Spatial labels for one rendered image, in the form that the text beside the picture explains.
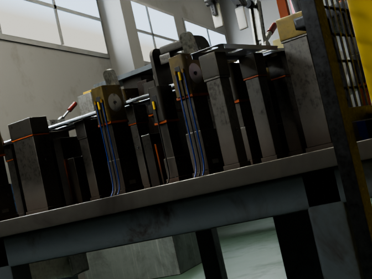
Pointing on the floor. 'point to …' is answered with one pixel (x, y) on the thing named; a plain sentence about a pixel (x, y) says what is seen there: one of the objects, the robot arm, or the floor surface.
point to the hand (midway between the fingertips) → (231, 24)
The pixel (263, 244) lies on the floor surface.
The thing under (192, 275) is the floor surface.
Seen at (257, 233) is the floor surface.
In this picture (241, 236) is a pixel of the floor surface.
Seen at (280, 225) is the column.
